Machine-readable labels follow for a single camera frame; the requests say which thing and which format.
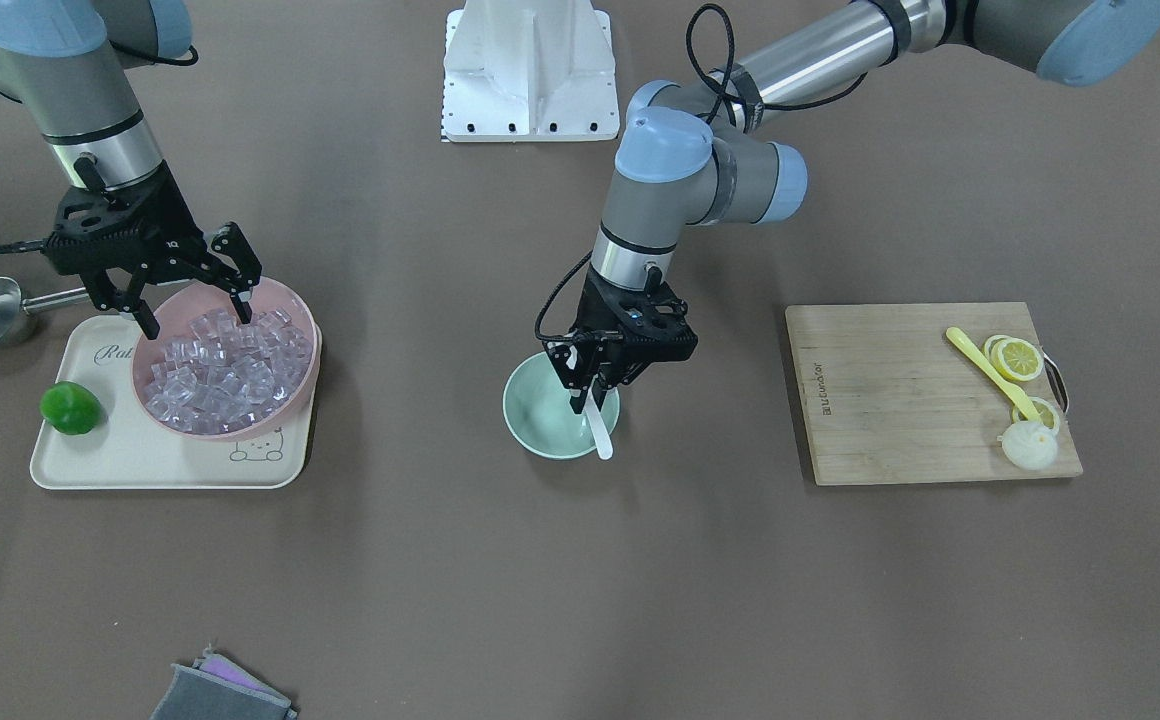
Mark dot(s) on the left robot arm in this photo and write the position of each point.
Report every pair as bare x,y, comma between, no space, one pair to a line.
689,155

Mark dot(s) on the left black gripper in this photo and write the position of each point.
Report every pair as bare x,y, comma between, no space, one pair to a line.
592,310

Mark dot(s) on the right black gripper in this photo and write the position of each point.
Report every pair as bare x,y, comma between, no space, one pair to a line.
174,233

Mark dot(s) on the green lime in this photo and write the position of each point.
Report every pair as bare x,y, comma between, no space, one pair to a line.
70,408

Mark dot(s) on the white ceramic spoon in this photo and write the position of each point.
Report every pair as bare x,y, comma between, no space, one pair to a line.
598,427

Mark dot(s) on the lemon slice near bun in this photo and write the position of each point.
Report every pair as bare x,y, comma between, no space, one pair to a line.
1047,422

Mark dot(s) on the wooden cutting board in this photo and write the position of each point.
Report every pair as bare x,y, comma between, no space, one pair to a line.
886,399

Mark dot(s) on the mint green bowl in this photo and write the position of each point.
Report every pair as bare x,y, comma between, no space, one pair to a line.
537,410

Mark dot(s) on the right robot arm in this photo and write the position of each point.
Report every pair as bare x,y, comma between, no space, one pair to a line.
65,62

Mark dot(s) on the yellow plastic knife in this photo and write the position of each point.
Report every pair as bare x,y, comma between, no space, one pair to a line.
1020,400

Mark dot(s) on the lemon slice stack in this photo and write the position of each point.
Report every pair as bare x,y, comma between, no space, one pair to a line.
1015,359

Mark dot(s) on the grey folded cloth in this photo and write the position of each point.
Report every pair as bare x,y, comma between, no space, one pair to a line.
216,687

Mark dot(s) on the pink bowl of ice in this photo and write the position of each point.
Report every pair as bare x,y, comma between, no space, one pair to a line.
210,376

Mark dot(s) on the cream serving tray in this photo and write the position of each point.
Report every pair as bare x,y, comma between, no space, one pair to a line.
130,451

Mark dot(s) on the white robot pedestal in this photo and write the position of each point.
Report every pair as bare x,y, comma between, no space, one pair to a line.
529,71

